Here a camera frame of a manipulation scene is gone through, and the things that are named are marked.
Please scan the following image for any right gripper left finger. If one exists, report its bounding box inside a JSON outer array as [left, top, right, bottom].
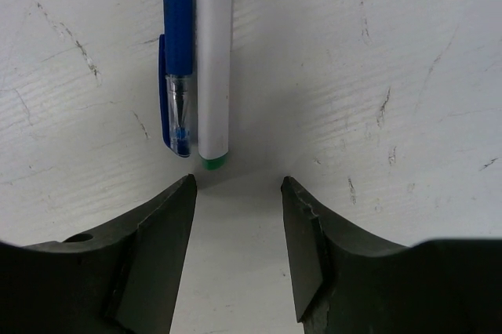
[[1, 175, 196, 333]]

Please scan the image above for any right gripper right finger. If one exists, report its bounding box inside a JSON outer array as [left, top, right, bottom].
[[281, 176, 501, 333]]

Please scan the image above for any green capped marker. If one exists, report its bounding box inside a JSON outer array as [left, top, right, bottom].
[[195, 0, 233, 170]]

